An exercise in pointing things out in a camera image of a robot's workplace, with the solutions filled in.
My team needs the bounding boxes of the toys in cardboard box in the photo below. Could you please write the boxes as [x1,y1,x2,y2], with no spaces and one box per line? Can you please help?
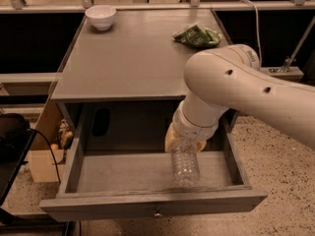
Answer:
[50,119,74,150]

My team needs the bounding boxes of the metal frame rail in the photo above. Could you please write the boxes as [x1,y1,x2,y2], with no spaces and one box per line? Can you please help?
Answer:
[260,67,304,83]

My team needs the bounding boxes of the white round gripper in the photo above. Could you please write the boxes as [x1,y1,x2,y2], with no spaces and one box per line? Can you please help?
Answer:
[164,109,219,152]

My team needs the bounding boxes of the cardboard box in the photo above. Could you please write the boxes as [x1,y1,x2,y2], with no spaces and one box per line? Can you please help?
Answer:
[27,100,65,183]

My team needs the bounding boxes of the grey wooden cabinet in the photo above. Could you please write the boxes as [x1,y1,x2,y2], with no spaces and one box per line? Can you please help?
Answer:
[50,9,255,155]

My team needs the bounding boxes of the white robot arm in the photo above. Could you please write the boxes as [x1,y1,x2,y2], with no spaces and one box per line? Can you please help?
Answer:
[165,44,315,152]

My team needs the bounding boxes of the white ceramic bowl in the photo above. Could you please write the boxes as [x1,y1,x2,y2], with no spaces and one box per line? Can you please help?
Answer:
[85,5,116,30]

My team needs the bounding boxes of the grey open top drawer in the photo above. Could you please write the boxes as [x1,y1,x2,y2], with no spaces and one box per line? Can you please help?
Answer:
[39,114,267,221]

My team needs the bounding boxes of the black chair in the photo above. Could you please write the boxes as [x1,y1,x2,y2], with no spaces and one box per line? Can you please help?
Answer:
[0,113,35,205]

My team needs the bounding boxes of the round metal drawer knob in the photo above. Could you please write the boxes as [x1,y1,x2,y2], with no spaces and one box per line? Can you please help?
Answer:
[154,208,162,218]

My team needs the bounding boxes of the clear plastic water bottle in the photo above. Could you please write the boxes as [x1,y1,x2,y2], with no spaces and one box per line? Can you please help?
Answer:
[171,140,200,187]

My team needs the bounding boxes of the white cable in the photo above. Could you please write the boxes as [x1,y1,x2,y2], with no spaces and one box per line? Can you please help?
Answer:
[239,0,263,67]

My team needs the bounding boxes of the black cable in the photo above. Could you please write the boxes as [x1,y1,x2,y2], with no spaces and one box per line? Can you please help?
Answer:
[29,128,63,185]

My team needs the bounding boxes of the green snack bag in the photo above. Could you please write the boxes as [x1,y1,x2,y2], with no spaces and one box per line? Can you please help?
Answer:
[172,24,222,48]

